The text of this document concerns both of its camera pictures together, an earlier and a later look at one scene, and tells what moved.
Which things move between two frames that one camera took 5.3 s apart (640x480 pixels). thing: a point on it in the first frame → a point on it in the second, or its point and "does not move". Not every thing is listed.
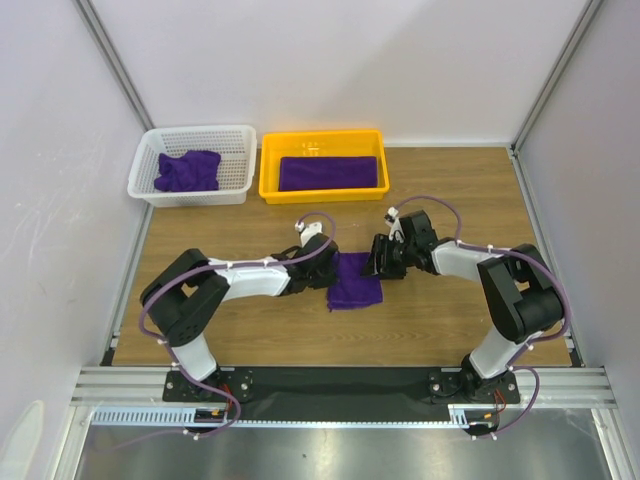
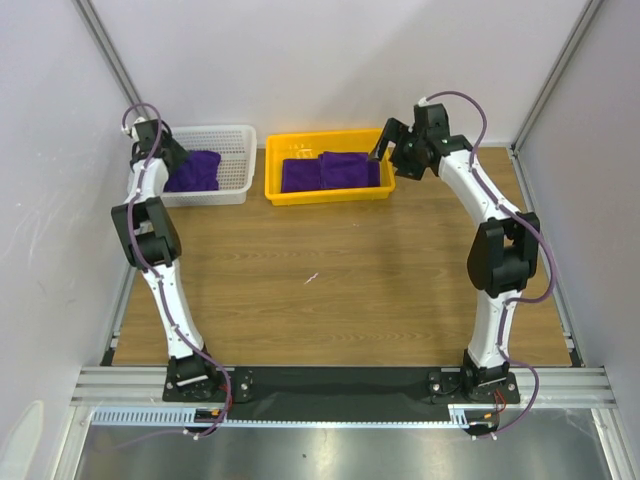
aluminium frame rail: [144, 388] does not move
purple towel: [354, 290] → [343, 169]
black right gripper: [386, 257] → [393, 135]
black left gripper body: [321, 276] → [176, 152]
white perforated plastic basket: [236, 146] does not move
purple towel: [327, 172] does not move
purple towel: [193, 171] does not move
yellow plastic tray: [320, 143] does not move
